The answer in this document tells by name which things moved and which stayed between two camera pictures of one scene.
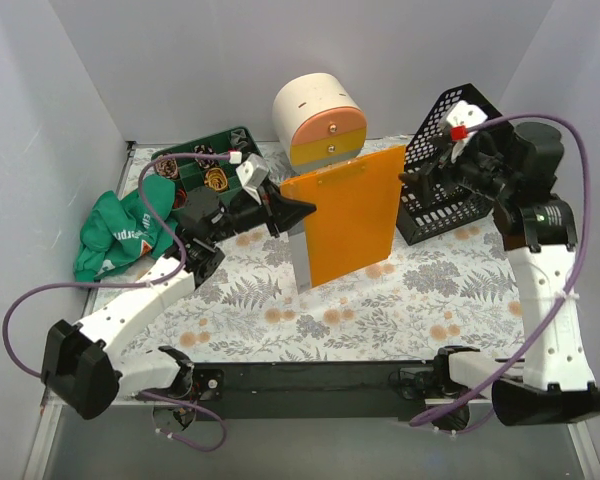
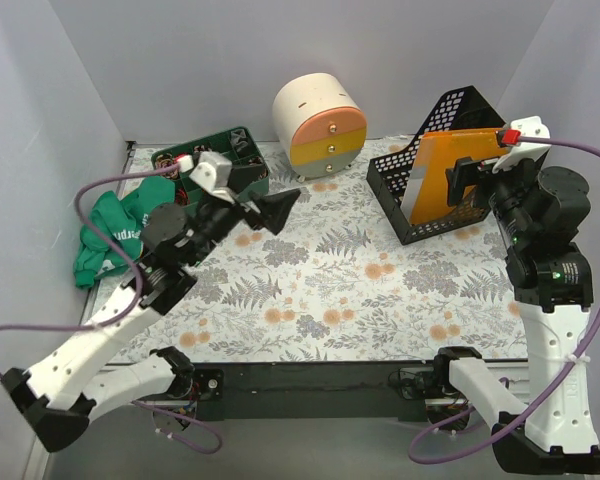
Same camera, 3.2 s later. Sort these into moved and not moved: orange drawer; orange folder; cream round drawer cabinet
Moved: orange folder
Not moved: cream round drawer cabinet; orange drawer
